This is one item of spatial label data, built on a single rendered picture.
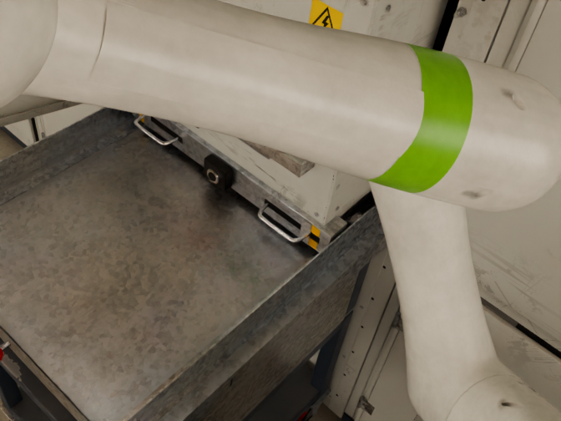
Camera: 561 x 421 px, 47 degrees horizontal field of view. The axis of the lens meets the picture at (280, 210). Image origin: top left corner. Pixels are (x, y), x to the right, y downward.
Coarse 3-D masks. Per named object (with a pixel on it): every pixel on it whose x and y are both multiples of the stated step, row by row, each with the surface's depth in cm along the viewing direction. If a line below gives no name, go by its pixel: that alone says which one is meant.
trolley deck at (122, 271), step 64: (64, 192) 126; (128, 192) 128; (192, 192) 130; (0, 256) 115; (64, 256) 116; (128, 256) 118; (192, 256) 119; (256, 256) 121; (0, 320) 106; (64, 320) 108; (128, 320) 109; (192, 320) 110; (64, 384) 100; (128, 384) 101
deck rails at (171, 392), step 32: (64, 128) 128; (96, 128) 135; (128, 128) 140; (0, 160) 121; (32, 160) 127; (64, 160) 132; (0, 192) 124; (352, 224) 120; (320, 256) 115; (288, 288) 111; (256, 320) 108; (224, 352) 105; (192, 384) 102; (128, 416) 97; (160, 416) 98
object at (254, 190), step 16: (160, 128) 136; (176, 128) 131; (176, 144) 135; (192, 144) 131; (208, 144) 128; (224, 160) 126; (240, 176) 125; (240, 192) 128; (256, 192) 124; (272, 192) 121; (272, 208) 123; (288, 208) 120; (288, 224) 122; (320, 224) 117; (336, 224) 118; (320, 240) 118
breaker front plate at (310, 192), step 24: (240, 0) 102; (264, 0) 98; (288, 0) 95; (336, 0) 89; (360, 0) 86; (360, 24) 88; (216, 144) 127; (240, 144) 121; (264, 168) 120; (312, 168) 111; (288, 192) 119; (312, 192) 114; (312, 216) 118
